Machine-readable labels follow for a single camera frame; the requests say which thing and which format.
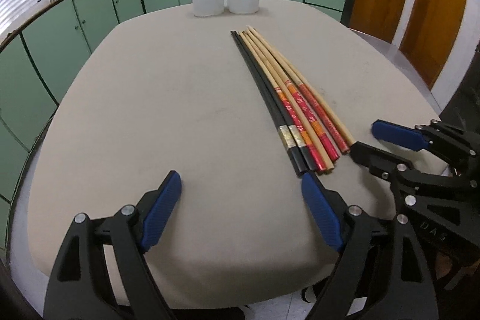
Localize light plain wooden chopstick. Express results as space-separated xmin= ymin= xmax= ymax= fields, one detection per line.
xmin=246 ymin=25 xmax=357 ymax=147

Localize dark red handled chopstick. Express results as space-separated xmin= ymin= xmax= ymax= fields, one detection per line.
xmin=245 ymin=27 xmax=352 ymax=155

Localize red orange floral chopstick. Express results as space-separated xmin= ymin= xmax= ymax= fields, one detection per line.
xmin=244 ymin=27 xmax=338 ymax=163

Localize black chopstick gold band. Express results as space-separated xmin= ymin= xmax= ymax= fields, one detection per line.
xmin=230 ymin=31 xmax=308 ymax=177
xmin=230 ymin=31 xmax=318 ymax=177

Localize red orange patterned chopstick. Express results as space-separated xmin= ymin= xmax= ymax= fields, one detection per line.
xmin=231 ymin=31 xmax=329 ymax=176

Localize green lower kitchen cabinets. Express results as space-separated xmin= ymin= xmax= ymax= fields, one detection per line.
xmin=1 ymin=0 xmax=355 ymax=236

